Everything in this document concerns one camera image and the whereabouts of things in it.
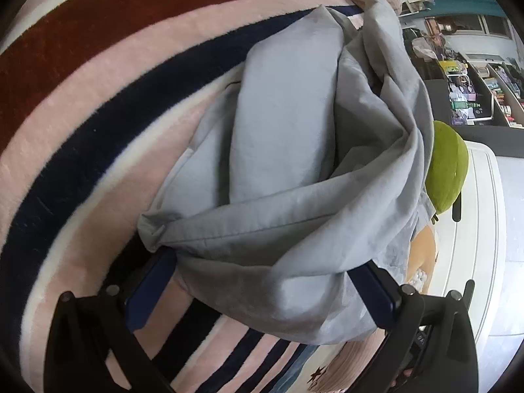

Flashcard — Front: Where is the green plush toy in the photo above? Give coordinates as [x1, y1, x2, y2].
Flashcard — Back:
[423, 121, 469, 215]

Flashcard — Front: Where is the white bed headboard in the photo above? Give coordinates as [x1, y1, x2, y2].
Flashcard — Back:
[421, 141, 508, 361]

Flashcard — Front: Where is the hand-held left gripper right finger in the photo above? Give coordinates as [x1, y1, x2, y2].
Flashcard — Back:
[348, 260, 479, 393]

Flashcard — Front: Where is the dark bookshelf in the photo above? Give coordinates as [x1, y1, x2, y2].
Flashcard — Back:
[426, 51, 524, 158]

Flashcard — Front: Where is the striped plush blanket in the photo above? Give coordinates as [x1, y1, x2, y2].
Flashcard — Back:
[0, 0, 369, 393]

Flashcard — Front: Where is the light blue jacket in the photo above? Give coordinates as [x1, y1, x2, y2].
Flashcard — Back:
[137, 0, 435, 345]

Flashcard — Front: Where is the yellow plush neck pillow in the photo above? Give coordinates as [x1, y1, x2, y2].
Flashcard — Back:
[403, 223, 439, 295]

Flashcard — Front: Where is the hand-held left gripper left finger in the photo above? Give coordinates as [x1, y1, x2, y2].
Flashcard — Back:
[43, 248, 178, 393]

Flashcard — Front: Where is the window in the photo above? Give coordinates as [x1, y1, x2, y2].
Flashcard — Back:
[442, 12, 512, 42]

